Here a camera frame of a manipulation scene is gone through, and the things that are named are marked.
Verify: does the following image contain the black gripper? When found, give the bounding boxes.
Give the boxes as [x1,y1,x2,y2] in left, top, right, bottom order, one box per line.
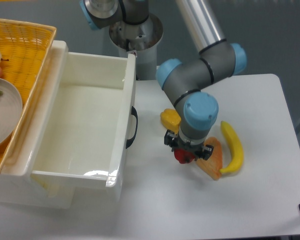
[164,129,213,161]

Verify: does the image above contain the red bell pepper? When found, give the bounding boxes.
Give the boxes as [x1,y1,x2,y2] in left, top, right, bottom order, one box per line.
[174,148,195,164]

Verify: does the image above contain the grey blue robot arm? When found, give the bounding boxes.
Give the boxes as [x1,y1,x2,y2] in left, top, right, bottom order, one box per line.
[79,0,247,164]

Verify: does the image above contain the yellow bell pepper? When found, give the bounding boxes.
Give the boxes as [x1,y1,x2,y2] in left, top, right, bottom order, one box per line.
[160,108,181,134]

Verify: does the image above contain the orange sandwich triangle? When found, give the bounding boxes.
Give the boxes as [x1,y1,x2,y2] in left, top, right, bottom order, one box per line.
[196,136,223,181]

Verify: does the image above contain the yellow banana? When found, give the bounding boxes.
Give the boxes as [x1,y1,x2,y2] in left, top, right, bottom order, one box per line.
[219,121,244,174]

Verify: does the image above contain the white open drawer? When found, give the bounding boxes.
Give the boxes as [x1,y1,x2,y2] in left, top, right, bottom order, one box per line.
[32,52,138,201]

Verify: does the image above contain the white drawer cabinet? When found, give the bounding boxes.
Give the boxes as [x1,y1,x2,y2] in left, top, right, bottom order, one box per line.
[0,39,77,210]

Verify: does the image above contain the grey round plate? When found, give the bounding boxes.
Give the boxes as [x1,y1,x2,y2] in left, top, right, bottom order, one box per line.
[0,78,23,145]

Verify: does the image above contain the yellow woven basket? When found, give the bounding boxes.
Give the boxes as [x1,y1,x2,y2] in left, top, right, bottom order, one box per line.
[0,18,57,173]

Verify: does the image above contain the black drawer handle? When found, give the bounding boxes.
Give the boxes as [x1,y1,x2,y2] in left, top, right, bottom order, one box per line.
[125,105,139,150]

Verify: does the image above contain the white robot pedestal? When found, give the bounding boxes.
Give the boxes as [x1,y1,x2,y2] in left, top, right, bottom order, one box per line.
[109,13,163,81]

